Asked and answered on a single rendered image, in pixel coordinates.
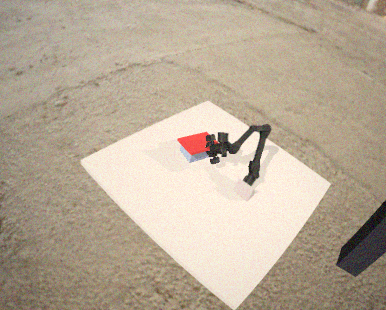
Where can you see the red box lid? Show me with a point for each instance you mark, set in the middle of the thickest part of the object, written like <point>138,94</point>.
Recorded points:
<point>194,144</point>

